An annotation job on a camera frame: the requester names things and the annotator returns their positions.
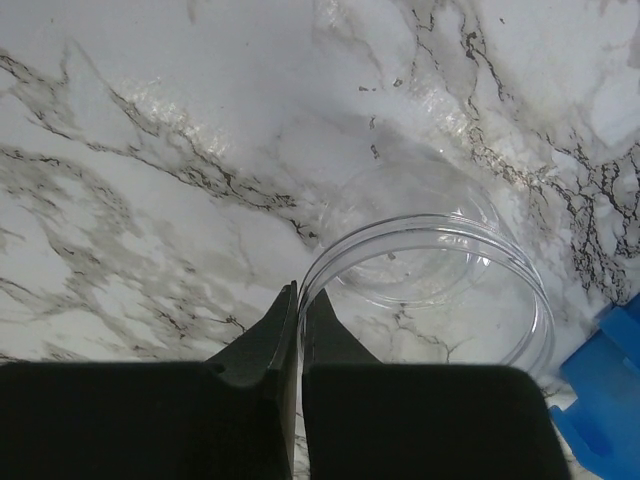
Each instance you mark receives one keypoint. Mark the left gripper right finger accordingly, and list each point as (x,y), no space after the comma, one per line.
(365,419)

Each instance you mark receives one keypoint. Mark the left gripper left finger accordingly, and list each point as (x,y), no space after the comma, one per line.
(231,416)

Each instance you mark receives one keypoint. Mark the clear plastic round container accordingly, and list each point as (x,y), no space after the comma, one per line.
(417,264)

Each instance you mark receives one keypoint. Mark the blue plastic candy bin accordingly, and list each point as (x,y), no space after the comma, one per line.
(601,426)

